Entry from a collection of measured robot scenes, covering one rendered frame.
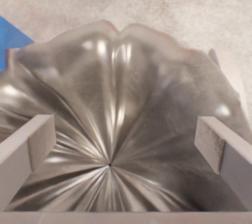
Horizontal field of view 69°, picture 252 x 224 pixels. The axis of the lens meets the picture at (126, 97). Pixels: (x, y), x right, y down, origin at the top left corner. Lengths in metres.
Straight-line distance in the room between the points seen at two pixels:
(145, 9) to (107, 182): 0.91
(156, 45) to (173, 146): 0.19
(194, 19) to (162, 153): 0.85
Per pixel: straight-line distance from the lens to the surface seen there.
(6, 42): 0.71
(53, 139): 0.17
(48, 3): 1.28
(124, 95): 0.38
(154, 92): 0.30
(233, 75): 0.48
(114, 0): 1.16
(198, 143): 0.17
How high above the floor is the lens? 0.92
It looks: 80 degrees down
